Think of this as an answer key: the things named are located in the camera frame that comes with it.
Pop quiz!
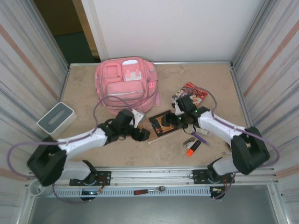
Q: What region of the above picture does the brown black book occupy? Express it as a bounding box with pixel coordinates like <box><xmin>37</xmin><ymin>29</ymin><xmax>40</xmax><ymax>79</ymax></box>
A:
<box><xmin>147</xmin><ymin>111</ymin><xmax>183</xmax><ymax>144</ymax></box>

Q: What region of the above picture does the colourful comic book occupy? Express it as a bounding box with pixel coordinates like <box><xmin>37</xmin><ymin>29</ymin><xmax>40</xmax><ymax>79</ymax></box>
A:
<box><xmin>172</xmin><ymin>82</ymin><xmax>208</xmax><ymax>108</ymax></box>

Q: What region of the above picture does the small silver stapler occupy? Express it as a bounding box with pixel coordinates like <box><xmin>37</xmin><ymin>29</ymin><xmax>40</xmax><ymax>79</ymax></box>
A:
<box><xmin>183</xmin><ymin>137</ymin><xmax>196</xmax><ymax>149</ymax></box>

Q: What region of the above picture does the clear white tube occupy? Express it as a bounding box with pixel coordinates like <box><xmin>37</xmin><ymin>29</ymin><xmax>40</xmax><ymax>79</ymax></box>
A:
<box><xmin>193</xmin><ymin>127</ymin><xmax>208</xmax><ymax>136</ymax></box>

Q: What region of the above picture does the black orange highlighter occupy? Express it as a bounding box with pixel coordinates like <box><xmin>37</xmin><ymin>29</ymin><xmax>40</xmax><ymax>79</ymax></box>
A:
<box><xmin>186</xmin><ymin>140</ymin><xmax>202</xmax><ymax>156</ymax></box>

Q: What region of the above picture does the purple pen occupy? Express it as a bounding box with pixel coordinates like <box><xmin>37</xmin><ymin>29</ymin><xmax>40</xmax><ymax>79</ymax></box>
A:
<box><xmin>190</xmin><ymin>132</ymin><xmax>214</xmax><ymax>147</ymax></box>

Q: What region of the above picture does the pink backpack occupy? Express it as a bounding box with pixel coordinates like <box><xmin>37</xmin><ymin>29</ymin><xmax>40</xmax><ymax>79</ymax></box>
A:
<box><xmin>94</xmin><ymin>56</ymin><xmax>161</xmax><ymax>115</ymax></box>

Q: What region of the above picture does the aluminium table edge bar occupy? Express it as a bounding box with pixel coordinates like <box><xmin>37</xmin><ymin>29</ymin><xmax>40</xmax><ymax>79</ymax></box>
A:
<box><xmin>69</xmin><ymin>61</ymin><xmax>234</xmax><ymax>69</ymax></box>

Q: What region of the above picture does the grey white tissue box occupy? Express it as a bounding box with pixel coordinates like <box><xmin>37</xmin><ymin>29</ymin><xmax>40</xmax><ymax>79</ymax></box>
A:
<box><xmin>37</xmin><ymin>102</ymin><xmax>78</xmax><ymax>138</ymax></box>

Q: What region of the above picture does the small black electronics board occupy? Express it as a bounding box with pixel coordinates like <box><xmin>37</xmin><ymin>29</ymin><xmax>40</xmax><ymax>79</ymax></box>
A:
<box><xmin>209</xmin><ymin>186</ymin><xmax>226</xmax><ymax>201</ymax></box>
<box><xmin>80</xmin><ymin>189</ymin><xmax>100</xmax><ymax>202</ymax></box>

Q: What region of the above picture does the white plastic cup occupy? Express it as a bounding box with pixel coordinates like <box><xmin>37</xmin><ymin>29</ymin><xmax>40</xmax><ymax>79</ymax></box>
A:
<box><xmin>29</xmin><ymin>180</ymin><xmax>47</xmax><ymax>196</ymax></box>

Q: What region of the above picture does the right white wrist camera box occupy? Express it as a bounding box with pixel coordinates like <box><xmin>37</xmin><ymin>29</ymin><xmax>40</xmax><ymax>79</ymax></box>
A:
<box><xmin>174</xmin><ymin>99</ymin><xmax>185</xmax><ymax>116</ymax></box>

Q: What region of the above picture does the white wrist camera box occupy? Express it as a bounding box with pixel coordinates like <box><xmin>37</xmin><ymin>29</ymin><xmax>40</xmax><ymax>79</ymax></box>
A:
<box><xmin>174</xmin><ymin>99</ymin><xmax>185</xmax><ymax>116</ymax></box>
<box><xmin>130</xmin><ymin>108</ymin><xmax>147</xmax><ymax>129</ymax></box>

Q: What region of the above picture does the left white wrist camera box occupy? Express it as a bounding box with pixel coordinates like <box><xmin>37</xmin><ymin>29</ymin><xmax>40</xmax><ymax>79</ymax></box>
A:
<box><xmin>130</xmin><ymin>108</ymin><xmax>147</xmax><ymax>129</ymax></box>

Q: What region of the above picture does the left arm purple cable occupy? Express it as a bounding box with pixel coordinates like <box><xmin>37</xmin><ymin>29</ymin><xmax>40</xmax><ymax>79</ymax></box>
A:
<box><xmin>7</xmin><ymin>95</ymin><xmax>138</xmax><ymax>205</ymax></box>

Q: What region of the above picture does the aluminium mounting rail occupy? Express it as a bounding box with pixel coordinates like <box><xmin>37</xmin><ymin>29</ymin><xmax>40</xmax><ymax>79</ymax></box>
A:
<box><xmin>28</xmin><ymin>166</ymin><xmax>280</xmax><ymax>186</ymax></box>

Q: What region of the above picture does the red handled ratchet wrench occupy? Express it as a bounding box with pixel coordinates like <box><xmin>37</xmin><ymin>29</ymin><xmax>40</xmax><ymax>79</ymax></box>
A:
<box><xmin>133</xmin><ymin>185</ymin><xmax>166</xmax><ymax>196</ymax></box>

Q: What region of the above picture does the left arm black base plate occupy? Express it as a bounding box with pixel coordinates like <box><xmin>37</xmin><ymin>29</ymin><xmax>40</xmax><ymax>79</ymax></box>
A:
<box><xmin>69</xmin><ymin>170</ymin><xmax>112</xmax><ymax>187</ymax></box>

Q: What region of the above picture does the slotted grey cable duct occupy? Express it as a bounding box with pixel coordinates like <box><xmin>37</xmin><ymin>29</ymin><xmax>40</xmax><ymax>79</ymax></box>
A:
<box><xmin>50</xmin><ymin>186</ymin><xmax>212</xmax><ymax>198</ymax></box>

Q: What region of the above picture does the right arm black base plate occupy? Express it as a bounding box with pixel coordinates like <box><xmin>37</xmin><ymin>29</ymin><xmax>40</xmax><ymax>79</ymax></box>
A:
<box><xmin>192</xmin><ymin>168</ymin><xmax>235</xmax><ymax>185</ymax></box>

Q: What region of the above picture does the white door frame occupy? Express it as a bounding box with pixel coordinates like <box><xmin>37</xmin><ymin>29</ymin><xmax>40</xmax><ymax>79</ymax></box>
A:
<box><xmin>80</xmin><ymin>0</ymin><xmax>109</xmax><ymax>63</ymax></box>

